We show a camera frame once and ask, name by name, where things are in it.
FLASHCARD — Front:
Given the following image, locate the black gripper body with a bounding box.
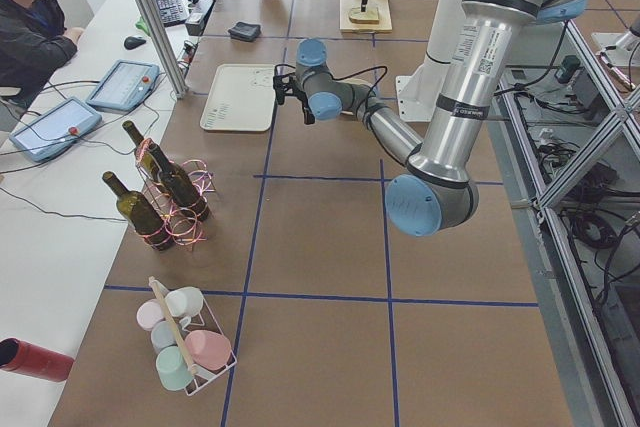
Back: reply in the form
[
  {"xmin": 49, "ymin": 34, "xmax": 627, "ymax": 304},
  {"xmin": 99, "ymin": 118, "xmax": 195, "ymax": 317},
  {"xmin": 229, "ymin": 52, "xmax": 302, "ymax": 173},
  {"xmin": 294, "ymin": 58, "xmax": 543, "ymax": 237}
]
[{"xmin": 272, "ymin": 72, "xmax": 300, "ymax": 106}]

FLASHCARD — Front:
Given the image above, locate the bread slice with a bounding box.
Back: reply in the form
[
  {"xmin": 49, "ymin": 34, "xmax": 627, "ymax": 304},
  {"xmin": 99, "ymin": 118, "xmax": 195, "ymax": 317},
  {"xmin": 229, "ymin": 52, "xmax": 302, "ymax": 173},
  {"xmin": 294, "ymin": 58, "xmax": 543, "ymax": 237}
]
[{"xmin": 347, "ymin": 7, "xmax": 380, "ymax": 25}]

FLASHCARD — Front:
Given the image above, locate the white round plate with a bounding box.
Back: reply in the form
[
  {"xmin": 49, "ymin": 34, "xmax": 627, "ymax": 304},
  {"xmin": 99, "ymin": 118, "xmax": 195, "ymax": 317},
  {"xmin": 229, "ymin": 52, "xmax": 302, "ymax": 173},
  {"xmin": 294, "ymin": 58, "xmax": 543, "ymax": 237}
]
[{"xmin": 347, "ymin": 78, "xmax": 379, "ymax": 97}]

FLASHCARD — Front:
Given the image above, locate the cream bear tray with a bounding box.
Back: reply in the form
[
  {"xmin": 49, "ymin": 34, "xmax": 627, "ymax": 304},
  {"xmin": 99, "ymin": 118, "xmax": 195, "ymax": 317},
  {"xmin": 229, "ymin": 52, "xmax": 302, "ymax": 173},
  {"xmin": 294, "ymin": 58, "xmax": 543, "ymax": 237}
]
[{"xmin": 199, "ymin": 64, "xmax": 275, "ymax": 132}]

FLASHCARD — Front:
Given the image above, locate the wooden cutting board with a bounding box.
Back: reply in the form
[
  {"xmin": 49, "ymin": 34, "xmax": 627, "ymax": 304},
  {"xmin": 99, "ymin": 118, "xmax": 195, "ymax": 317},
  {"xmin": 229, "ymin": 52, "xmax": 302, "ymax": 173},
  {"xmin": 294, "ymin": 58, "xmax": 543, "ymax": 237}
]
[{"xmin": 339, "ymin": 0, "xmax": 392, "ymax": 33}]

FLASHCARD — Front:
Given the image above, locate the dark grey folded cloth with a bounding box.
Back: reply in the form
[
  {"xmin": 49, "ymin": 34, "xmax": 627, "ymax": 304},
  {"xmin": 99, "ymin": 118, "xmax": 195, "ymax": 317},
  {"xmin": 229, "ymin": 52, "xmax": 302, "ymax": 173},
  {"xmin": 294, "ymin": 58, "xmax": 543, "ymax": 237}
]
[{"xmin": 228, "ymin": 21, "xmax": 261, "ymax": 42}]

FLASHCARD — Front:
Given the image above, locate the black keyboard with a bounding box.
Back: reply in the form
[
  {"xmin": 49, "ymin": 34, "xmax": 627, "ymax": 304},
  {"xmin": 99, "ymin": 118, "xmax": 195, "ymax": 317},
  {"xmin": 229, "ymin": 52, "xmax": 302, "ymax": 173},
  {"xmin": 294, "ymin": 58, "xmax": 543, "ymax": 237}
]
[{"xmin": 155, "ymin": 0, "xmax": 189, "ymax": 27}]

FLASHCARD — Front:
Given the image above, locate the middle green wine bottle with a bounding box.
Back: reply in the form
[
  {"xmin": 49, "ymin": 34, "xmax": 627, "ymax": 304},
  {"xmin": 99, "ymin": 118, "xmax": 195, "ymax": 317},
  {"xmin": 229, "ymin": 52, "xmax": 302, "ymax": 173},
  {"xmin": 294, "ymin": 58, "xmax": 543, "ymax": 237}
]
[{"xmin": 148, "ymin": 142, "xmax": 210, "ymax": 221}]

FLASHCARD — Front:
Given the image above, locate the green wine bottle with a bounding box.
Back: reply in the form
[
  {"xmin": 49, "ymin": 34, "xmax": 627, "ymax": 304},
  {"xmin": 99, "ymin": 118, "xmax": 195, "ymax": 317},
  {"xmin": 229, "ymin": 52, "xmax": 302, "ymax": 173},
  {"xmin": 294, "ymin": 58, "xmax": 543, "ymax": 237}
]
[
  {"xmin": 148, "ymin": 142, "xmax": 210, "ymax": 221},
  {"xmin": 122, "ymin": 120, "xmax": 155, "ymax": 170},
  {"xmin": 102, "ymin": 171, "xmax": 175, "ymax": 251}
]

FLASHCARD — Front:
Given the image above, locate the rear green wine bottle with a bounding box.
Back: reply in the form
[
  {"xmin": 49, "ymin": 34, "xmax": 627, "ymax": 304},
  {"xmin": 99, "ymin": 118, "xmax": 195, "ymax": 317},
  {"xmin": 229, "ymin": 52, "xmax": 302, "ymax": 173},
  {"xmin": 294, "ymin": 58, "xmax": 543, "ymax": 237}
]
[{"xmin": 122, "ymin": 120, "xmax": 155, "ymax": 170}]

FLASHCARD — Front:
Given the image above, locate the far blue teach pendant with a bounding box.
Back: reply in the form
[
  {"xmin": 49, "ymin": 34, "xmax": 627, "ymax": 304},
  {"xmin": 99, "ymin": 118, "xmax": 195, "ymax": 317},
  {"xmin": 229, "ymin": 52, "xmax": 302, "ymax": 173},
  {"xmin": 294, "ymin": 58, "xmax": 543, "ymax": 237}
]
[{"xmin": 86, "ymin": 59, "xmax": 160, "ymax": 113}]

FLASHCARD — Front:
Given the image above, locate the blue teach pendant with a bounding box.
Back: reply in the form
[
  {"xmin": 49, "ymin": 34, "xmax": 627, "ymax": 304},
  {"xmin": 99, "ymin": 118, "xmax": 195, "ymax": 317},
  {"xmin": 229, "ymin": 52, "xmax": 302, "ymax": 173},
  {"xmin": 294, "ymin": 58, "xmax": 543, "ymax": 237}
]
[
  {"xmin": 86, "ymin": 59, "xmax": 160, "ymax": 113},
  {"xmin": 9, "ymin": 97, "xmax": 102, "ymax": 163}
]

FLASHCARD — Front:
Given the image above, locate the black computer mouse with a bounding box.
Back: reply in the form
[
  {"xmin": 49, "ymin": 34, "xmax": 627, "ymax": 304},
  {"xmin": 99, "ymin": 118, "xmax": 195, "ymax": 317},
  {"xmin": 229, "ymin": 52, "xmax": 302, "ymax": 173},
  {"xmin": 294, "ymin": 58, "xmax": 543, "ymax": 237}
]
[{"xmin": 123, "ymin": 36, "xmax": 147, "ymax": 51}]

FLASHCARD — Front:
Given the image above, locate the front green wine bottle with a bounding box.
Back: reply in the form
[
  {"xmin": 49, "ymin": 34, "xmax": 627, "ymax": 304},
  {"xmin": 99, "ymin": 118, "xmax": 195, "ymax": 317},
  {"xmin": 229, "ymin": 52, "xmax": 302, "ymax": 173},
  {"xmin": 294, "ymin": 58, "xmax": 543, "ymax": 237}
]
[{"xmin": 102, "ymin": 171, "xmax": 175, "ymax": 251}]

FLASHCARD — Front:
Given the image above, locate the white cup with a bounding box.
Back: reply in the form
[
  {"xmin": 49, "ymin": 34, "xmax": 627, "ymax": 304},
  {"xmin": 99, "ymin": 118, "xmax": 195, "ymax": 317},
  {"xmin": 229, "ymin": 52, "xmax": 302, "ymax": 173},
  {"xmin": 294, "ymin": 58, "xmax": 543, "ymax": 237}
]
[{"xmin": 165, "ymin": 286, "xmax": 204, "ymax": 318}]

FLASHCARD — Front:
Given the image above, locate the near blue teach pendant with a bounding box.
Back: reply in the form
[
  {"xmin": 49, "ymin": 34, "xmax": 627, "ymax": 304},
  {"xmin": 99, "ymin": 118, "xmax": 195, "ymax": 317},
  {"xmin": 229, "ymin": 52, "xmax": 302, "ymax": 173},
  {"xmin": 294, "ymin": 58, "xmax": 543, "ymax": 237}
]
[{"xmin": 9, "ymin": 97, "xmax": 102, "ymax": 163}]

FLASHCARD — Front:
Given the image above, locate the light pink cup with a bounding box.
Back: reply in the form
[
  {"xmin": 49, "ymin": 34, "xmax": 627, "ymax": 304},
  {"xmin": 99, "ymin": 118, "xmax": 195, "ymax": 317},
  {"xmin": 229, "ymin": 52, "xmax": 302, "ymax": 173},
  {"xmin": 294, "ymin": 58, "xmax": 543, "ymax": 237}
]
[{"xmin": 136, "ymin": 299, "xmax": 165, "ymax": 332}]

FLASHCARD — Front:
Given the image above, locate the seated person in black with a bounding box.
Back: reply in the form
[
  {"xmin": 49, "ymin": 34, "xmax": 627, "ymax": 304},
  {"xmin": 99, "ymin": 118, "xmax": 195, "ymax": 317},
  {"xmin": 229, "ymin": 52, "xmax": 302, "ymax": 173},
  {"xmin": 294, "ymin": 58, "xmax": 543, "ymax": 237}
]
[{"xmin": 1, "ymin": 0, "xmax": 84, "ymax": 109}]

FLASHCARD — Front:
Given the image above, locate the salmon pink cup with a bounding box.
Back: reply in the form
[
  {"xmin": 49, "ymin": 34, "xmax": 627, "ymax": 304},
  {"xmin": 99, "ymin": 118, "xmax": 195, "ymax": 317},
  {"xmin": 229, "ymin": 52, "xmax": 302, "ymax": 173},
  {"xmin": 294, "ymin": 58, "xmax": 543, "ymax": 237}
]
[{"xmin": 184, "ymin": 330, "xmax": 232, "ymax": 371}]

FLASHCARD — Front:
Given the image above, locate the grey cup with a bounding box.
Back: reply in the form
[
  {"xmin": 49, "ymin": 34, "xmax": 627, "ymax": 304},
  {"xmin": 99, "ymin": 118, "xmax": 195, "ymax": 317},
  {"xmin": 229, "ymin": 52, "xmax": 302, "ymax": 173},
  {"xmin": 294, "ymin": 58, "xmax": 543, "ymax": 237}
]
[{"xmin": 150, "ymin": 320, "xmax": 176, "ymax": 354}]

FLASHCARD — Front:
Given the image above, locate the mint green cup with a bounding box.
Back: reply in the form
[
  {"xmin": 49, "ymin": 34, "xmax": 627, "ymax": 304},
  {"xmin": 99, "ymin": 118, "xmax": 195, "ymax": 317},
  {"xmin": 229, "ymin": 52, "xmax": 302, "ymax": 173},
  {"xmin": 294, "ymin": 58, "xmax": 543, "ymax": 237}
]
[{"xmin": 155, "ymin": 345, "xmax": 194, "ymax": 391}]

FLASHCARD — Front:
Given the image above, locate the red cylinder bottle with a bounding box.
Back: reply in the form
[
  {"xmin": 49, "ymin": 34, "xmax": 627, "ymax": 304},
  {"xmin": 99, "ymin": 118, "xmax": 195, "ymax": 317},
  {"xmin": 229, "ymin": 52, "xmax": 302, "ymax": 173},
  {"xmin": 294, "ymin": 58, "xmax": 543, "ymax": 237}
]
[{"xmin": 1, "ymin": 338, "xmax": 74, "ymax": 382}]

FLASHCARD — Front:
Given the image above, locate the copper wire bottle rack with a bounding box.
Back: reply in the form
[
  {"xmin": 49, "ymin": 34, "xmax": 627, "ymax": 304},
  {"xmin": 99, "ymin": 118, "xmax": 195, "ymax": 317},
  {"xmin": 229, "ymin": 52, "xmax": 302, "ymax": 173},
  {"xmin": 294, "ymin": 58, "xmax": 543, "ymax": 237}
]
[{"xmin": 135, "ymin": 138, "xmax": 211, "ymax": 248}]

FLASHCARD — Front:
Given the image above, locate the aluminium frame post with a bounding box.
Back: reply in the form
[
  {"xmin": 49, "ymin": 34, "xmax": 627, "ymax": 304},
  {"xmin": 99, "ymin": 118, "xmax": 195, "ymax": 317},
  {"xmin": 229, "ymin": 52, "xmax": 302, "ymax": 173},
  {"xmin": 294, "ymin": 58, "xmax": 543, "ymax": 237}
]
[{"xmin": 135, "ymin": 0, "xmax": 188, "ymax": 99}]

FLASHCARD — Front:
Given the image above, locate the white wire cup rack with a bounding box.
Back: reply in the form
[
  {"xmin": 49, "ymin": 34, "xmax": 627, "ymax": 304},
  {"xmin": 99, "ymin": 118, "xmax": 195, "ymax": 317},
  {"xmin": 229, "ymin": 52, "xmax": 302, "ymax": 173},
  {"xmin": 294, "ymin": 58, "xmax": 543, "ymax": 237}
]
[{"xmin": 136, "ymin": 277, "xmax": 237, "ymax": 396}]

